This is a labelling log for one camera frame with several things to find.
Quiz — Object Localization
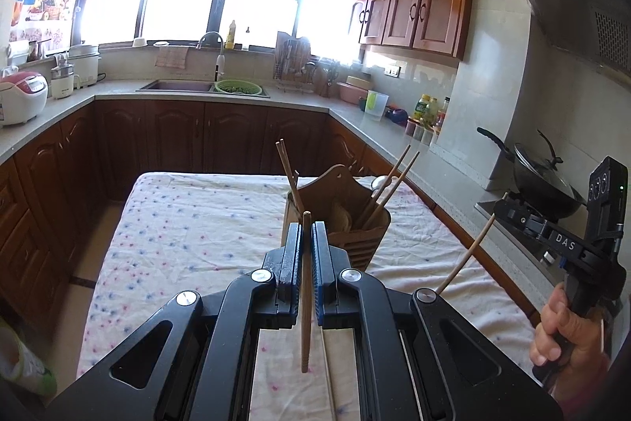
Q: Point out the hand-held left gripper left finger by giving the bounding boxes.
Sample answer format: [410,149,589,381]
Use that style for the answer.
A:
[47,224,302,421]

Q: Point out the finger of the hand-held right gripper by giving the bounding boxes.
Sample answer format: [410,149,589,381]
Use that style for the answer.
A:
[494,198,546,237]

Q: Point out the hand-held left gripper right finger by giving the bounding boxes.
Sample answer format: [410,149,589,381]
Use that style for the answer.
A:
[312,223,563,421]

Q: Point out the wooden utensil holder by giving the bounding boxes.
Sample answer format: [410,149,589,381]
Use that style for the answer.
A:
[281,165,392,272]

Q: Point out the light bamboo chopstick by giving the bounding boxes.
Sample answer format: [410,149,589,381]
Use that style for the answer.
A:
[435,212,497,296]
[301,210,313,374]

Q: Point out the dark wooden chopstick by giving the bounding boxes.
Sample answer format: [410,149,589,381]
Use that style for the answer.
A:
[355,145,411,227]
[367,151,421,227]
[279,139,305,215]
[275,142,301,215]

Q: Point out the person's right forearm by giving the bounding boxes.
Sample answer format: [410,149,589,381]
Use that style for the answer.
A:
[554,369,612,421]

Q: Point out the person's right hand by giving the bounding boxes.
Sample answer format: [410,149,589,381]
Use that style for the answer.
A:
[530,284,613,382]

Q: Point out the black wok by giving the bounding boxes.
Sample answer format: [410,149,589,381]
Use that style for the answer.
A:
[476,127,587,221]

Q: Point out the glass wok lid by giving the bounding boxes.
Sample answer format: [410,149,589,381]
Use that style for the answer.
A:
[513,130,577,201]

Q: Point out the white floral tablecloth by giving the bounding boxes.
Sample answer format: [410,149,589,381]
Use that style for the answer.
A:
[76,172,543,421]

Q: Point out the yellow cap oil bottle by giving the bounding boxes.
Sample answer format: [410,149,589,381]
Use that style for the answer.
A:
[413,94,431,126]

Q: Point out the grey kitchen countertop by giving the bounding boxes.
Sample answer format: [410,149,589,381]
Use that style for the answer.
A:
[0,78,558,284]

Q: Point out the green white jug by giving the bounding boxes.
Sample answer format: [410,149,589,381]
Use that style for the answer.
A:
[365,90,386,121]

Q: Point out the pink basin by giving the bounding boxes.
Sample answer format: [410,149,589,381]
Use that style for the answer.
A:
[338,82,370,105]

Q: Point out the wooden lower cabinets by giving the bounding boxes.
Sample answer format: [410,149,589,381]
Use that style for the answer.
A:
[0,99,540,343]

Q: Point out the metal dish rack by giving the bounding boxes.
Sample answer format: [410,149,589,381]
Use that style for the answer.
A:
[274,51,319,94]

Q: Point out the green colander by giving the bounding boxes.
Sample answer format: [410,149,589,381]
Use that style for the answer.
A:
[214,79,263,96]

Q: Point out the black kitchen scissors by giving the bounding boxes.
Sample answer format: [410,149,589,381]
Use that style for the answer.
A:
[323,61,341,99]

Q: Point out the steel range hood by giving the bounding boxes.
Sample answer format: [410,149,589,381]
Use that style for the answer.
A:
[506,0,631,74]

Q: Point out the steel kitchen sink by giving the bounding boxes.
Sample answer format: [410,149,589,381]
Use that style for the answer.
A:
[136,78,271,99]

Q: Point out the curved sink faucet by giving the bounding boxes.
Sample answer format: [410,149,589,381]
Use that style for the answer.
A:
[197,31,226,82]

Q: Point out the wooden cutting board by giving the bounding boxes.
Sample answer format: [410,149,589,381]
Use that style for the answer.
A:
[274,31,311,67]

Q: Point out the hanging dish cloth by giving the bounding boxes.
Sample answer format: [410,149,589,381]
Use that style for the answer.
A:
[154,46,189,70]

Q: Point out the green white object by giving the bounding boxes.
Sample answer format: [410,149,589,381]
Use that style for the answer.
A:
[0,317,57,399]

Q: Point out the large white cooker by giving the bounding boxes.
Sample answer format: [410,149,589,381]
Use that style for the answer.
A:
[66,43,103,89]

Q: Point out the small white blender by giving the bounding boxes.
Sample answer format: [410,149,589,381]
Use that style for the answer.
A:
[50,53,76,100]

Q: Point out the pink white rice cooker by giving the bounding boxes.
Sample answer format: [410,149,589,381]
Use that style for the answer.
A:
[0,71,49,128]

